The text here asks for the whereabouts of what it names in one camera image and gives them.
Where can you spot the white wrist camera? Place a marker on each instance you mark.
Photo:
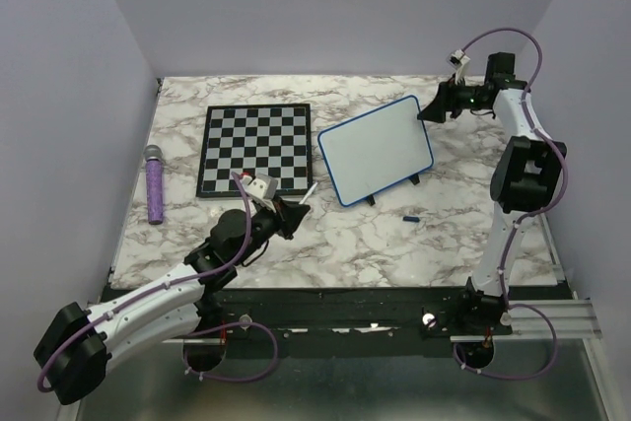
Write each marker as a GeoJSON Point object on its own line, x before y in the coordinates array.
{"type": "Point", "coordinates": [261, 188]}
{"type": "Point", "coordinates": [459, 60]}

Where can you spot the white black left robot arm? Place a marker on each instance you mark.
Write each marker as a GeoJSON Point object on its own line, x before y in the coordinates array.
{"type": "Point", "coordinates": [81, 346]}

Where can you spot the blue framed whiteboard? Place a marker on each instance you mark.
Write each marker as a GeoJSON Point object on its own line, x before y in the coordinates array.
{"type": "Point", "coordinates": [373, 151]}

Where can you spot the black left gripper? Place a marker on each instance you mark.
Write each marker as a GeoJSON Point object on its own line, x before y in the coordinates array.
{"type": "Point", "coordinates": [290, 214]}

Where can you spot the white blue whiteboard marker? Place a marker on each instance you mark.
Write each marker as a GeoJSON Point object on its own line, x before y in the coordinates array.
{"type": "Point", "coordinates": [308, 193]}

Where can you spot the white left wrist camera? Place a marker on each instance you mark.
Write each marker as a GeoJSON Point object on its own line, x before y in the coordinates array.
{"type": "Point", "coordinates": [261, 188]}

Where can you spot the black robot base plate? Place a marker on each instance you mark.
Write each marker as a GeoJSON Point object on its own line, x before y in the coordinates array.
{"type": "Point", "coordinates": [332, 323]}

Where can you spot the black white chessboard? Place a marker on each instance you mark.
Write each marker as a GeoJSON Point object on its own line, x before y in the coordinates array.
{"type": "Point", "coordinates": [273, 140]}

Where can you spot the purple toy microphone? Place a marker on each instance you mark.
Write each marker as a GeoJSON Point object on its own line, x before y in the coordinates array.
{"type": "Point", "coordinates": [154, 169]}

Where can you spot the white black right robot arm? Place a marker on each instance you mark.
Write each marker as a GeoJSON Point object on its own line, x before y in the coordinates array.
{"type": "Point", "coordinates": [522, 186]}

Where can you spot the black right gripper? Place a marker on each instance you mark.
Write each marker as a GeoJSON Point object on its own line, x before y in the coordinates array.
{"type": "Point", "coordinates": [445, 100]}

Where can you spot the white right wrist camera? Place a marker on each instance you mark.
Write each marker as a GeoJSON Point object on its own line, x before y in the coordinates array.
{"type": "Point", "coordinates": [459, 60]}

